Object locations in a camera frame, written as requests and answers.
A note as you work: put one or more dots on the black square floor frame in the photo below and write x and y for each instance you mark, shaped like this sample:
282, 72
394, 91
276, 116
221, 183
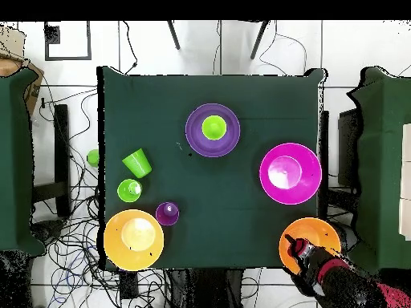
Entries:
68, 58

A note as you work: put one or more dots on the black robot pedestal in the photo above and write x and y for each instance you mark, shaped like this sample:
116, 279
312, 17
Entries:
205, 288

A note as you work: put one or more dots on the black equipment box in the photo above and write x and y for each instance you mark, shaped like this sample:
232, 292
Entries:
348, 144

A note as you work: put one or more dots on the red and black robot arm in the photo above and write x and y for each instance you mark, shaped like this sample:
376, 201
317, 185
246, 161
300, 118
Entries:
340, 282

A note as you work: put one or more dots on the large pink plastic bowl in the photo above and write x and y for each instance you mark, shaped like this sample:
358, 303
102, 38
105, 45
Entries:
290, 192

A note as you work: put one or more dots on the black stand bar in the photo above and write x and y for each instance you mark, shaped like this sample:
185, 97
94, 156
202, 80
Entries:
324, 134
62, 144

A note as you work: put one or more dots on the small green plastic bowl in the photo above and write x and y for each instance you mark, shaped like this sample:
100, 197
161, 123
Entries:
93, 158

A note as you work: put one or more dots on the black floor power box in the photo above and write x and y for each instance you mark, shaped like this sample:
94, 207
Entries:
129, 285

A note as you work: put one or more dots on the brown cardboard box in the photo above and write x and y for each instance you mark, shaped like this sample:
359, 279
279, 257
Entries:
33, 93

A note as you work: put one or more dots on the large orange plastic bowl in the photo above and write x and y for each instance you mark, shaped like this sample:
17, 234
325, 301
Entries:
314, 231
135, 258

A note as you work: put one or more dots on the black tripod leg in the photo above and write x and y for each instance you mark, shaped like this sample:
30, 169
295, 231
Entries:
173, 36
259, 40

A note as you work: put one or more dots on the green side table cloth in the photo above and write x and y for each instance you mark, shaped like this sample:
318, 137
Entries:
16, 160
382, 160

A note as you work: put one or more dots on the purple plastic bowl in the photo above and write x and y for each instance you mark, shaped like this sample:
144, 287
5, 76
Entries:
196, 141

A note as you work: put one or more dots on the purple plastic cup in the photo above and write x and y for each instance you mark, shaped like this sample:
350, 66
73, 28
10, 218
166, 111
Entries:
167, 215

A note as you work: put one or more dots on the green plastic cup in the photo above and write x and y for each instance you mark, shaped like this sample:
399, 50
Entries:
214, 127
125, 192
138, 163

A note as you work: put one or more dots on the dark green table cloth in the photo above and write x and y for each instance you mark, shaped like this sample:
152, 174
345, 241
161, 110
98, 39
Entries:
144, 96

